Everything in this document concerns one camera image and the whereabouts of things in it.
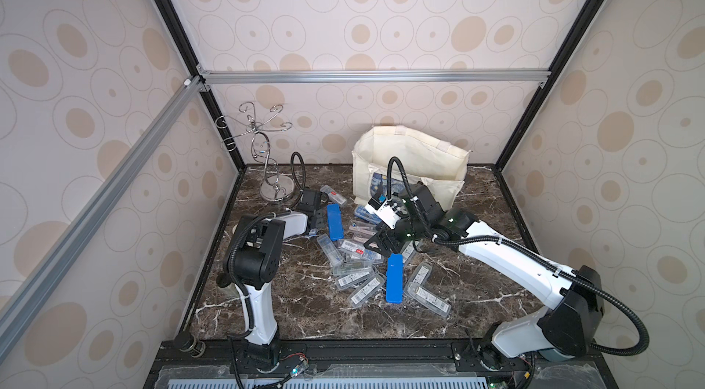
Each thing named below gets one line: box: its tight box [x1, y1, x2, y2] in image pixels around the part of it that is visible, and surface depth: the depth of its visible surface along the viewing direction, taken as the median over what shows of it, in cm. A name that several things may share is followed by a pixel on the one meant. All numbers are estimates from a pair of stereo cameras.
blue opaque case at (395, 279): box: [385, 253, 404, 304], surface depth 87 cm
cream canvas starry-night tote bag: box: [352, 125, 470, 209], surface depth 94 cm
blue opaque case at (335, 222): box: [326, 203, 345, 242], surface depth 102 cm
